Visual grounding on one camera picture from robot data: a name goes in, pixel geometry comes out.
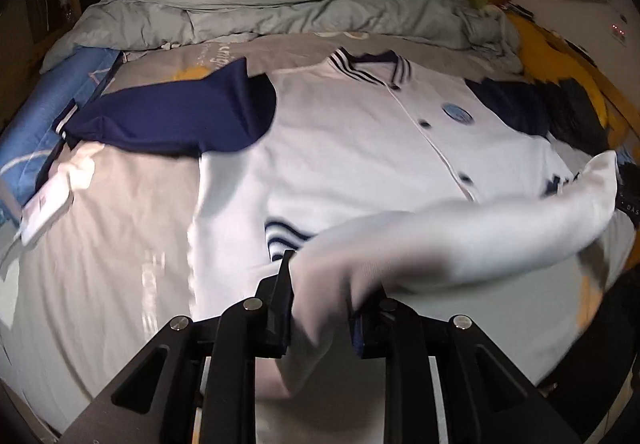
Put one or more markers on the white and navy jacket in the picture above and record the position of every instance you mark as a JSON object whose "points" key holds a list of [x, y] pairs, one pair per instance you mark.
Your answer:
{"points": [[350, 149]]}

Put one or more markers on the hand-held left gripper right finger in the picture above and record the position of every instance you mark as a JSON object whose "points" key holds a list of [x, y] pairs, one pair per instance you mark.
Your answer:
{"points": [[371, 340]]}

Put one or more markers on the black puffer jacket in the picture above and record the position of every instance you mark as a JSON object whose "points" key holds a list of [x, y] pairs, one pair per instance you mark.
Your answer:
{"points": [[575, 110]]}

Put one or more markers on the grey printed bed sheet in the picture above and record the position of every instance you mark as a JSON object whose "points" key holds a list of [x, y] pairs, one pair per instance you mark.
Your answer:
{"points": [[125, 249]]}

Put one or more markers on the blue pillow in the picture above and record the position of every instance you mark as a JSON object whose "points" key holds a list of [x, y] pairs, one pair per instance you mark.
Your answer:
{"points": [[45, 109]]}

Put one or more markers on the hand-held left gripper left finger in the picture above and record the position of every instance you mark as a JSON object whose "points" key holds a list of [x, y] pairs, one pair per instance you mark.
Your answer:
{"points": [[283, 319]]}

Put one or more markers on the white wall switch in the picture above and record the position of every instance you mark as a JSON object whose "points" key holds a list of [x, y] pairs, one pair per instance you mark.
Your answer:
{"points": [[618, 33]]}

